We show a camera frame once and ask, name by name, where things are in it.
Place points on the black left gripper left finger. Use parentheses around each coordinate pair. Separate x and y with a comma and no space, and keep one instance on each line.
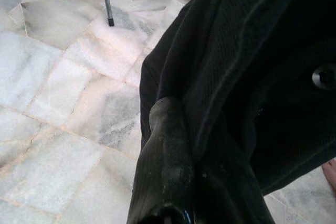
(162,169)

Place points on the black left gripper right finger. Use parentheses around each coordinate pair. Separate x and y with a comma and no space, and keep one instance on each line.
(225,197)

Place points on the black collared shirt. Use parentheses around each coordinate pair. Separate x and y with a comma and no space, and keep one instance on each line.
(249,64)

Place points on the bare foot of person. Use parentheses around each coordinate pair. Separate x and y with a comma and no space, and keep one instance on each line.
(330,174)

